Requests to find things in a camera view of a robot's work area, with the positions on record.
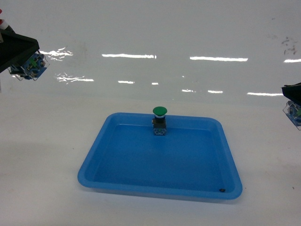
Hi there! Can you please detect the yellow mushroom push button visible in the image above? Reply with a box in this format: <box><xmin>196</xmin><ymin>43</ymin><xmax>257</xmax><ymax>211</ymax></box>
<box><xmin>283</xmin><ymin>100</ymin><xmax>301</xmax><ymax>131</ymax></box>

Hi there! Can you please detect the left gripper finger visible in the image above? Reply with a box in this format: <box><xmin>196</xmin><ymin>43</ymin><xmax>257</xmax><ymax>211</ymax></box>
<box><xmin>0</xmin><ymin>30</ymin><xmax>40</xmax><ymax>72</ymax></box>

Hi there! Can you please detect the red mushroom push button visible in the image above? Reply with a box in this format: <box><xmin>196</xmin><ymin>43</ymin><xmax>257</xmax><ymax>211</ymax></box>
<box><xmin>8</xmin><ymin>51</ymin><xmax>50</xmax><ymax>81</ymax></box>

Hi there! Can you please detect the green mushroom push button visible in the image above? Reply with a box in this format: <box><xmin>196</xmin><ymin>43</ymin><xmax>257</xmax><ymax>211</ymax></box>
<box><xmin>152</xmin><ymin>106</ymin><xmax>167</xmax><ymax>136</ymax></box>

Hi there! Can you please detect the white glossy whiteboard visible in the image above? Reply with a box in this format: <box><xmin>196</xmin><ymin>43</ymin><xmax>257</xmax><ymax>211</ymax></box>
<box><xmin>0</xmin><ymin>0</ymin><xmax>301</xmax><ymax>107</ymax></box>

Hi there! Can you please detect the blue plastic tray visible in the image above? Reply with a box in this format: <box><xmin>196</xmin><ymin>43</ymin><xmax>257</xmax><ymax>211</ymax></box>
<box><xmin>78</xmin><ymin>113</ymin><xmax>243</xmax><ymax>201</ymax></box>

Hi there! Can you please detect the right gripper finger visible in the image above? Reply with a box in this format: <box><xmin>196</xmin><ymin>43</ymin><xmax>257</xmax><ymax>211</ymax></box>
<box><xmin>281</xmin><ymin>83</ymin><xmax>301</xmax><ymax>105</ymax></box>

